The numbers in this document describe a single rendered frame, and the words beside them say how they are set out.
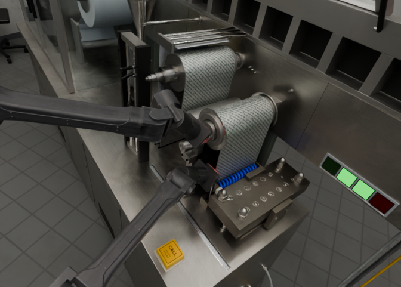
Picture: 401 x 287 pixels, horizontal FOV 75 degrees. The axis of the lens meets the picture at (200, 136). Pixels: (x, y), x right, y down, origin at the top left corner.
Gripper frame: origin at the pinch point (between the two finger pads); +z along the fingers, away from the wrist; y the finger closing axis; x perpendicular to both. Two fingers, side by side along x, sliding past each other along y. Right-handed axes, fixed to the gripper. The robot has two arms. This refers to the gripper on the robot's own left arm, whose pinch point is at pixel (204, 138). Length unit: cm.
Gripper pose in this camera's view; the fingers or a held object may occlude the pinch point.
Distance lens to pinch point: 85.5
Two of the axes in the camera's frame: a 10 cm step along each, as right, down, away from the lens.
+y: 6.1, 6.1, -5.0
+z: 4.2, 2.8, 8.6
